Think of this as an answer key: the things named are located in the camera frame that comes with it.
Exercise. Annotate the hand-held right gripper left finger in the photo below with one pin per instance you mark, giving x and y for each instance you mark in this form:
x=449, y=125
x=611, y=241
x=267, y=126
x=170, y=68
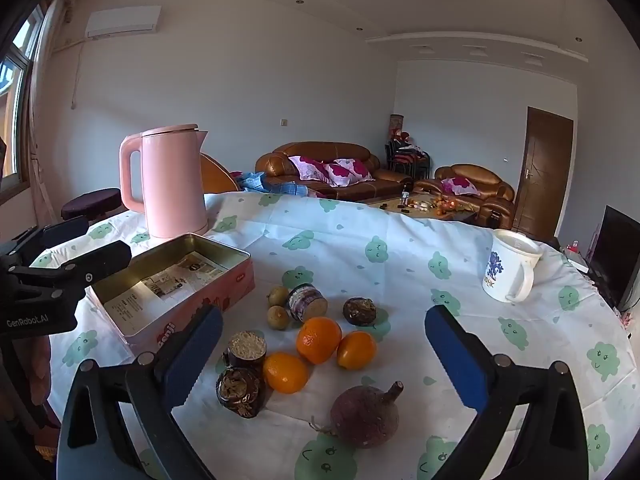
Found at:
x=195, y=355

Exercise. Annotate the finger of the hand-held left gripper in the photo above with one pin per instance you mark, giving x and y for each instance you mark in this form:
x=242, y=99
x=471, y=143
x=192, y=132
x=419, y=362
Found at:
x=70, y=232
x=95, y=260

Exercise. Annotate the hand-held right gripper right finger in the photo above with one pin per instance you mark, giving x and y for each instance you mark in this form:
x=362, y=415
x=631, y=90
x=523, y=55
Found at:
x=455, y=355

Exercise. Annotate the dark cylinder with beige top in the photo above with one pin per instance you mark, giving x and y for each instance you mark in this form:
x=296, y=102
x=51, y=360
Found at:
x=247, y=352

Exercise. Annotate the pink tin box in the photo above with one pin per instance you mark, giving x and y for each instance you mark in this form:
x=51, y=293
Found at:
x=235, y=280

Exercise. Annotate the orange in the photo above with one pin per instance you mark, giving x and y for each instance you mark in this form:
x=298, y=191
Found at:
x=319, y=340
x=356, y=351
x=285, y=373

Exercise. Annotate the wrinkled dark passion fruit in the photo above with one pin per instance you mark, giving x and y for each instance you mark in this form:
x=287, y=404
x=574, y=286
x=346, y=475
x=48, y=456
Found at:
x=359, y=311

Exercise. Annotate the dark purple round stool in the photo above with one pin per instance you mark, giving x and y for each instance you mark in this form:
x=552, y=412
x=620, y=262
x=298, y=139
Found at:
x=90, y=202

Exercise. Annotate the shiny dark lump beige top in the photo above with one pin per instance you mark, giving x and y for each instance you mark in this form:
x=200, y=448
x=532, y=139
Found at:
x=240, y=392

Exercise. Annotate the paper leaflet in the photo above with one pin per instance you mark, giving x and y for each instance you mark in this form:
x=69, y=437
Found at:
x=160, y=287

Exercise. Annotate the white printed mug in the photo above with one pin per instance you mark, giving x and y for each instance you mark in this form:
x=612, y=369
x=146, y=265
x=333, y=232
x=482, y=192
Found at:
x=500, y=270

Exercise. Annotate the pink electric kettle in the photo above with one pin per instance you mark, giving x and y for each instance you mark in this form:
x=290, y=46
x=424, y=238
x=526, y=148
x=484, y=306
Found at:
x=175, y=185

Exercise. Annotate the small dark jar purple label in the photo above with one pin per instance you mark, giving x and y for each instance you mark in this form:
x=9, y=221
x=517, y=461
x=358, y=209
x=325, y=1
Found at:
x=306, y=303

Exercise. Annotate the brown leather armchair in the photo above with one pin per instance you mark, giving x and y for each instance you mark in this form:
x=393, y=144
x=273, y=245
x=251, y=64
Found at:
x=475, y=175
x=217, y=177

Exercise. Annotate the pile of small oranges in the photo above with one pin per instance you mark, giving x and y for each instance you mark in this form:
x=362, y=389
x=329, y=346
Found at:
x=444, y=206

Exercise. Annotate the window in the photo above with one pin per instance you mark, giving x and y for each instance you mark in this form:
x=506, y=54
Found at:
x=15, y=85

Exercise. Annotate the wooden coffee table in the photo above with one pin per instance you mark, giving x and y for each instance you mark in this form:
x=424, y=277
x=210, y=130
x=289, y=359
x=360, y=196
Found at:
x=390, y=203

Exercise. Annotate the pink floral pillow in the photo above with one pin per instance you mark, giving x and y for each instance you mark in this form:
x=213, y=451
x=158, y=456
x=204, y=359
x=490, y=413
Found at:
x=457, y=186
x=352, y=169
x=307, y=167

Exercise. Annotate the blue plaid cloth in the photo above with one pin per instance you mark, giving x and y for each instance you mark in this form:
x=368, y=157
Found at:
x=255, y=180

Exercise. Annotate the black television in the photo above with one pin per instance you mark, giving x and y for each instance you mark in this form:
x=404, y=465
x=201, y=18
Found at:
x=617, y=255

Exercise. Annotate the stacked dark chairs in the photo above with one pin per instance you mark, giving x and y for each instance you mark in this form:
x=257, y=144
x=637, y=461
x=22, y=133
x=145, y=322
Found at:
x=400, y=160

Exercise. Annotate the brown wooden door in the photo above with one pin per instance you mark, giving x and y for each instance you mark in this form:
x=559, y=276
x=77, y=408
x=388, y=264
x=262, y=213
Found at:
x=542, y=170

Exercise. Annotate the white air conditioner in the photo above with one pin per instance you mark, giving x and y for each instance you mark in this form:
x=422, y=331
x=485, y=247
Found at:
x=125, y=22

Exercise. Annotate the long brown leather sofa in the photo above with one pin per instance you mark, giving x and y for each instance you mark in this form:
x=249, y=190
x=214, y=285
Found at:
x=320, y=152

